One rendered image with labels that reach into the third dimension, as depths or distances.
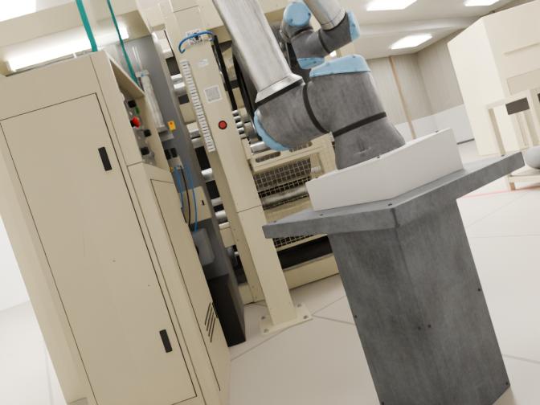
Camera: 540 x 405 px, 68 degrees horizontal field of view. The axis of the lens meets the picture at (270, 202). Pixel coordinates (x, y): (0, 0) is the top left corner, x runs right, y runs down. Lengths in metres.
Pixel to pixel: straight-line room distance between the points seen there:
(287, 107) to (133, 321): 0.82
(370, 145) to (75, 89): 0.92
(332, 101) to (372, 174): 0.24
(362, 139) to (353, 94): 0.11
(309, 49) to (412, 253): 0.80
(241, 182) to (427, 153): 1.18
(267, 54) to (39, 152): 0.77
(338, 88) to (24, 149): 0.97
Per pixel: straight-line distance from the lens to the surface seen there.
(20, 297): 8.69
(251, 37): 1.14
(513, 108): 3.94
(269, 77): 1.13
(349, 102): 1.05
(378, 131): 1.05
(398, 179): 0.94
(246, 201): 2.02
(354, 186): 0.98
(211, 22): 2.47
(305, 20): 1.49
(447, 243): 1.11
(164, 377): 1.45
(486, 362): 1.24
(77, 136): 1.40
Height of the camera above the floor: 0.71
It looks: 3 degrees down
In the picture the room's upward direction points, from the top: 18 degrees counter-clockwise
